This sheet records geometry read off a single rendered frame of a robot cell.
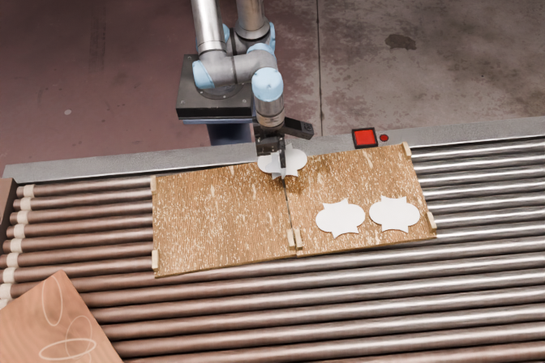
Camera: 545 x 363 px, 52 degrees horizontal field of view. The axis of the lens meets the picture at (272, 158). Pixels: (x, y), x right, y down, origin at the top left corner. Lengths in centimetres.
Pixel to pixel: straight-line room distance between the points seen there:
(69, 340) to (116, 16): 287
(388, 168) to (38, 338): 110
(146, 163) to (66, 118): 162
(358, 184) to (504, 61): 207
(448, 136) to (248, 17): 76
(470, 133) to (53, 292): 137
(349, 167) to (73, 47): 253
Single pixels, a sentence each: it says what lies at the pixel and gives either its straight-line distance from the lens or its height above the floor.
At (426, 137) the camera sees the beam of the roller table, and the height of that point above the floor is 91.
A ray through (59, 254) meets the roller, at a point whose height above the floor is 92.
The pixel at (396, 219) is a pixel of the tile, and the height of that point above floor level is 95.
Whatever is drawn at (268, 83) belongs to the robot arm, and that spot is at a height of 141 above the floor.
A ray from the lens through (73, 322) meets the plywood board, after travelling 155.
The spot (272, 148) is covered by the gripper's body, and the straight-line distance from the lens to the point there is 156.
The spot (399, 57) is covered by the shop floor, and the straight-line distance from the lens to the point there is 356.
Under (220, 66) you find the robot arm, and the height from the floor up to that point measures 138.
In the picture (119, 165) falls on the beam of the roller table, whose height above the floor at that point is 91.
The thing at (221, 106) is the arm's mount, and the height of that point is 93.
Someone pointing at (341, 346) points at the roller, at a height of 92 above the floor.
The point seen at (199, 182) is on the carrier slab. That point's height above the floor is 94.
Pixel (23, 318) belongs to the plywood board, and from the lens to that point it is 160.
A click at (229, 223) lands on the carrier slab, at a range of 169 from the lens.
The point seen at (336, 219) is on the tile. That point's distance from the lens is 167.
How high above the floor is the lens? 238
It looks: 53 degrees down
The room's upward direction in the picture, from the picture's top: 5 degrees counter-clockwise
